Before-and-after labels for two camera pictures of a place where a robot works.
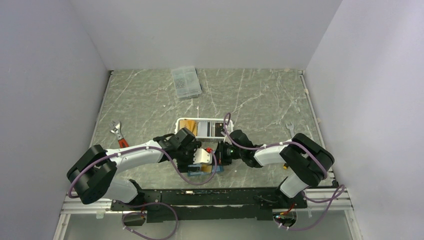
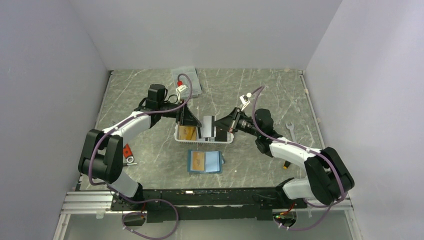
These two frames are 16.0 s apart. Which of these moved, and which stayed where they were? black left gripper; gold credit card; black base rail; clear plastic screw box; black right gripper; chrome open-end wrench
Moved: gold credit card; black right gripper; black left gripper
Stayed: black base rail; clear plastic screw box; chrome open-end wrench
